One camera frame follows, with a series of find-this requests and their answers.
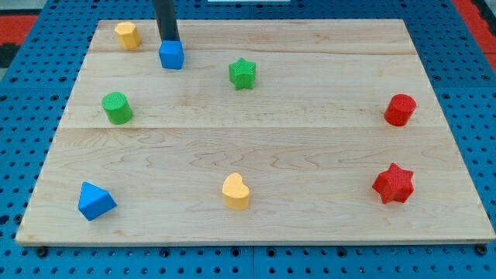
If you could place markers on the green star block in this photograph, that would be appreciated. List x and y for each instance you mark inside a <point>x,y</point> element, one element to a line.
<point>242,73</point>

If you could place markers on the red star block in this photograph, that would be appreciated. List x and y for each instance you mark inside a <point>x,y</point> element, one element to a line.
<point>394,184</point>

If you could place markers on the light wooden board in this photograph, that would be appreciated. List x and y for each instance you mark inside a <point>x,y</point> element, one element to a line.
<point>309,140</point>

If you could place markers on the yellow heart block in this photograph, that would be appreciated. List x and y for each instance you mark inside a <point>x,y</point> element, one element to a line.
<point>235,194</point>

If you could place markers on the blue cube block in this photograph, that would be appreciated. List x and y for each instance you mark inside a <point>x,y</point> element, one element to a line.
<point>171,54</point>

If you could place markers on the green cylinder block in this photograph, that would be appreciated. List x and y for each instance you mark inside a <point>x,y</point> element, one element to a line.
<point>117,108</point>

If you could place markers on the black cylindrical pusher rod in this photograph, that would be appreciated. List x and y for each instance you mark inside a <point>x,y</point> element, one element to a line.
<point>166,19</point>

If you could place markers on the red cylinder block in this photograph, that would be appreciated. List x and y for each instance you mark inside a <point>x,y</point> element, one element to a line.
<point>400,109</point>

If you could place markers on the yellow hexagon block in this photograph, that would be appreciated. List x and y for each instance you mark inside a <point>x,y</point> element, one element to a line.
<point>127,35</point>

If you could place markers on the blue triangle block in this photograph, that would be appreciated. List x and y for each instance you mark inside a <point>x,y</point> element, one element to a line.
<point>94,201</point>

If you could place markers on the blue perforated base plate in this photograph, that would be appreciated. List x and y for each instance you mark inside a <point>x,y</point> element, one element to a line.
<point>38,84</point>

